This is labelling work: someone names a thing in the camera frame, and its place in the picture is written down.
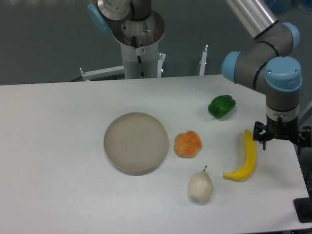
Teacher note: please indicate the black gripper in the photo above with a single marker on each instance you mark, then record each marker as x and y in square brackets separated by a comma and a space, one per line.
[283, 130]

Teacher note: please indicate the yellow toy banana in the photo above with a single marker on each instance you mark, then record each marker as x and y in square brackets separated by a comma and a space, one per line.
[248, 166]

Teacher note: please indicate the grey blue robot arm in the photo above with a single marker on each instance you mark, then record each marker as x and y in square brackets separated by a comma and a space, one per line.
[267, 68]

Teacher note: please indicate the grey table leg bar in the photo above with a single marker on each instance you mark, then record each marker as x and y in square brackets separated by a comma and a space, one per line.
[305, 113]

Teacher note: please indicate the black device at edge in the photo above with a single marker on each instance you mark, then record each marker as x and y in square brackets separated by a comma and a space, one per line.
[303, 207]

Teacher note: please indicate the green toy bell pepper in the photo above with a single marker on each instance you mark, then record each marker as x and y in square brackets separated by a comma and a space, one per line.
[221, 105]

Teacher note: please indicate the white toy pear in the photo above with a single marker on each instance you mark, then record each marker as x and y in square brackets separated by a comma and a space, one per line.
[200, 187]

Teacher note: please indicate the orange peeled toy tangerine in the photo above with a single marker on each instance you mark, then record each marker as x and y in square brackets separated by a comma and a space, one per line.
[187, 144]

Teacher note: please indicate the blue plastic bag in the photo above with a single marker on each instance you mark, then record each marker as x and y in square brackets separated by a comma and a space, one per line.
[278, 6]

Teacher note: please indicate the beige round plate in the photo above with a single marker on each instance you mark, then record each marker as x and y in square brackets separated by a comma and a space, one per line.
[136, 143]

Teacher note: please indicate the white metal post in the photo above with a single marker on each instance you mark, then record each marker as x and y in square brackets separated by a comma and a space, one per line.
[203, 61]

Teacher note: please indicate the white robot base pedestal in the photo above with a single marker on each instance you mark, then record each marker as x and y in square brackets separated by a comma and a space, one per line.
[139, 45]

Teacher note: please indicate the white metal bracket frame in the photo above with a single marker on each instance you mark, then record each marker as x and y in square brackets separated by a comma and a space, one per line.
[118, 70]

